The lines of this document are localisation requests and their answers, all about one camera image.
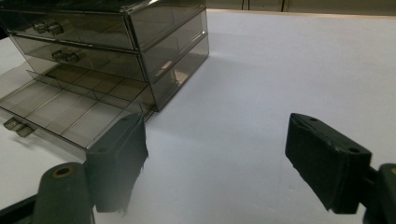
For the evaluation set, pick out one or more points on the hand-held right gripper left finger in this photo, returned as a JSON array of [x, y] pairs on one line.
[[116, 161]]

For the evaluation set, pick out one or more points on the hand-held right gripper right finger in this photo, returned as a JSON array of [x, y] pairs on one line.
[[327, 161]]

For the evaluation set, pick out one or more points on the smoky clear compartment drawer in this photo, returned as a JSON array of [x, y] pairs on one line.
[[74, 105]]

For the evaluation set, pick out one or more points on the smoky clear plastic drawer cabinet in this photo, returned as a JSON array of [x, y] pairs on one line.
[[130, 40]]

